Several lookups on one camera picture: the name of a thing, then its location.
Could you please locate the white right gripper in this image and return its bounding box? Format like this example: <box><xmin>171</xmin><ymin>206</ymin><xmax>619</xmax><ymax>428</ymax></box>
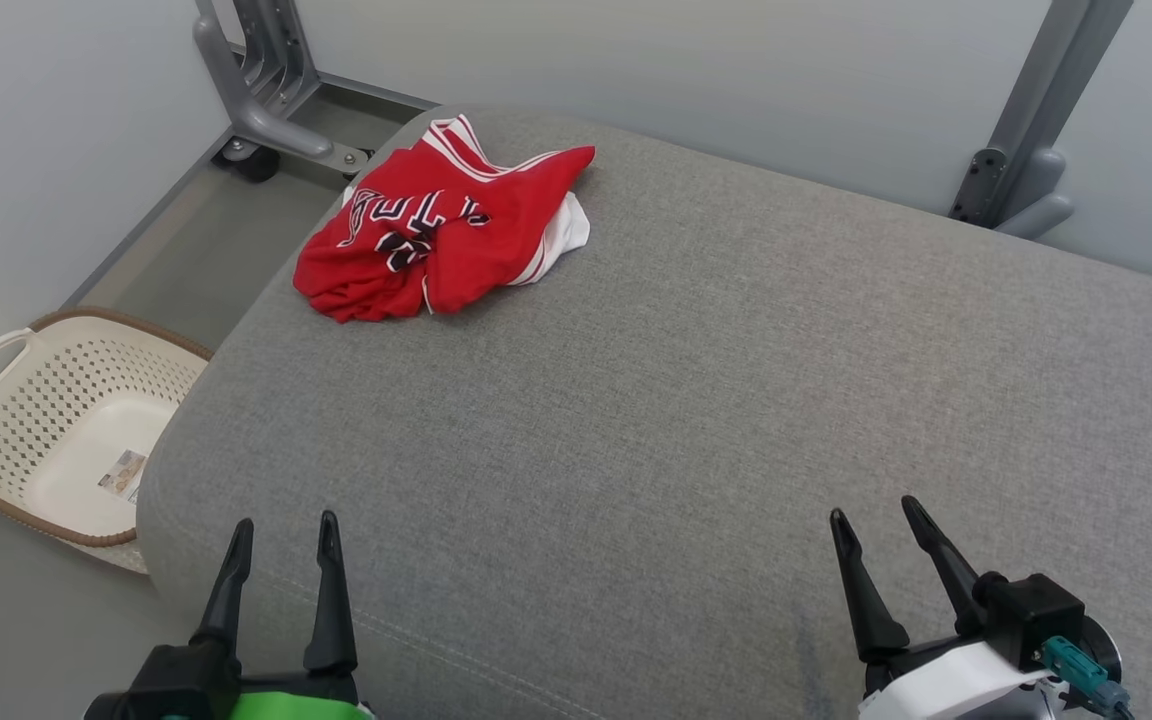
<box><xmin>829</xmin><ymin>495</ymin><xmax>1124</xmax><ymax>720</ymax></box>

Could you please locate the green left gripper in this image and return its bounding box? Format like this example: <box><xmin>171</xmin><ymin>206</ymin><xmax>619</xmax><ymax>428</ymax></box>
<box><xmin>191</xmin><ymin>511</ymin><xmax>377</xmax><ymax>720</ymax></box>

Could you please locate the red and white jersey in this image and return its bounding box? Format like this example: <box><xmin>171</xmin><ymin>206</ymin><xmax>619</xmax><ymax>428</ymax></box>
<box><xmin>293</xmin><ymin>113</ymin><xmax>597</xmax><ymax>324</ymax></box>

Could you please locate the cream plastic laundry basket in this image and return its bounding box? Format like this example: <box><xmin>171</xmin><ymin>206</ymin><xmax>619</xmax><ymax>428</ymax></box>
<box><xmin>0</xmin><ymin>307</ymin><xmax>215</xmax><ymax>576</ymax></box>

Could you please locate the right camera cable teal connector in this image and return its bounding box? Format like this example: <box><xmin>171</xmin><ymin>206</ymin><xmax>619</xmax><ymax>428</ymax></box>
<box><xmin>1041</xmin><ymin>636</ymin><xmax>1137</xmax><ymax>720</ymax></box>

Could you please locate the grey metal stand post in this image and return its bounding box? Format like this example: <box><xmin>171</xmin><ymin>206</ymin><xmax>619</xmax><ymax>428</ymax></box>
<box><xmin>948</xmin><ymin>0</ymin><xmax>1134</xmax><ymax>239</ymax></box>

